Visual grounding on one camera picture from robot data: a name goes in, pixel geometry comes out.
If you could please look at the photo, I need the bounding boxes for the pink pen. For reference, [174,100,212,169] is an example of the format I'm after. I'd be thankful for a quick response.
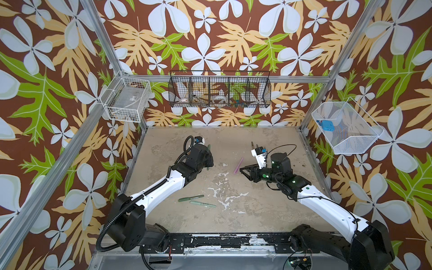
[233,157,244,174]

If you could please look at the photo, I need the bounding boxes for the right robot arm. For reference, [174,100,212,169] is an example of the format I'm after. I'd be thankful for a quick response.
[239,153,396,270]

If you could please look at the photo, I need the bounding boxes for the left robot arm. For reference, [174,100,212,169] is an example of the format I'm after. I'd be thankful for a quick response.
[96,144,214,253]

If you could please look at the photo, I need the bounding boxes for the light green pen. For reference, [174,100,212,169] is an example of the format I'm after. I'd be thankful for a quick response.
[190,201,217,208]

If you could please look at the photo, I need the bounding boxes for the blue object in basket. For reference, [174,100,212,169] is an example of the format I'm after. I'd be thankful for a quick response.
[319,120,335,132]

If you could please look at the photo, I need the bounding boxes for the white mesh basket right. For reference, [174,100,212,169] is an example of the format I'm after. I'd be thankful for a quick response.
[312,98,384,155]

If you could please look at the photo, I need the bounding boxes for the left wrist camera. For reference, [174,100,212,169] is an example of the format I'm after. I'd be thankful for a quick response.
[194,136,205,145]

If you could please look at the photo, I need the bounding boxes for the black wire basket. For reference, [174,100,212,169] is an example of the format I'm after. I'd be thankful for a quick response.
[167,70,272,108]

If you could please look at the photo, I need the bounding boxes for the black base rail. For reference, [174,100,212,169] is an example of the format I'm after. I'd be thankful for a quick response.
[161,232,321,254]

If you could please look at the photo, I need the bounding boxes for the white wire basket left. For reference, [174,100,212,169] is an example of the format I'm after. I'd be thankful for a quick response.
[101,76,153,123]

